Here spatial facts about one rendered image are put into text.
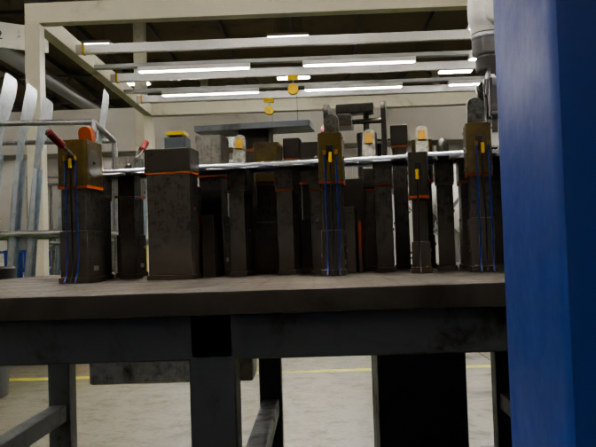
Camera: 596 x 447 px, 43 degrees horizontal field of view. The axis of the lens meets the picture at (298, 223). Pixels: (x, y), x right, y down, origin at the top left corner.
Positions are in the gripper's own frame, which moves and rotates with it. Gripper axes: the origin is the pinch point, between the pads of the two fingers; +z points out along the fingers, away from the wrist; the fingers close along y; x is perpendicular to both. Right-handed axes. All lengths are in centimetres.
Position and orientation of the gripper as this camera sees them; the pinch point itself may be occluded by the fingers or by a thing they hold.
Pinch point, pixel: (493, 136)
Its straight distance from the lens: 199.7
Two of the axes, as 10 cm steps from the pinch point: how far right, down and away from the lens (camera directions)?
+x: -9.9, 0.4, 1.4
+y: 1.4, 0.3, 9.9
